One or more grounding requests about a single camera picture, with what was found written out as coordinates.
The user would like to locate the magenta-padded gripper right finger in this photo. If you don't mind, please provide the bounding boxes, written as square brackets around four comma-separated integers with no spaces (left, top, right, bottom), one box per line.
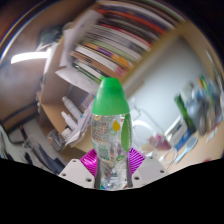
[125,146,168,190]

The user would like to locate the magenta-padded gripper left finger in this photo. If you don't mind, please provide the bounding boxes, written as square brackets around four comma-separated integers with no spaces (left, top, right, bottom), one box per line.
[58,148,103,190]

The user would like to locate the clear bottle with green cap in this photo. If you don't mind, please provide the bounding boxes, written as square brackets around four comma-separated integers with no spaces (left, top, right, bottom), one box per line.
[90,76,134,191]

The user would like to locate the light blue brush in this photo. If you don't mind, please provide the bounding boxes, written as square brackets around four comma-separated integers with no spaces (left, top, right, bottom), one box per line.
[174,136,200,165]

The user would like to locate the blue and white carton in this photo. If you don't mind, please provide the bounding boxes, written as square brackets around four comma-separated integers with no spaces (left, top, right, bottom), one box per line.
[172,122,193,152]

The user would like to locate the tall dark green bottle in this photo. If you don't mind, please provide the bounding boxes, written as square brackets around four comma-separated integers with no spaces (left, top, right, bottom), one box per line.
[174,94,198,135]

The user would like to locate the wooden shelf unit with books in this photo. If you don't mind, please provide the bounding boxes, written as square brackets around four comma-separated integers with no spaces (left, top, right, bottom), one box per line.
[0,0,204,159]

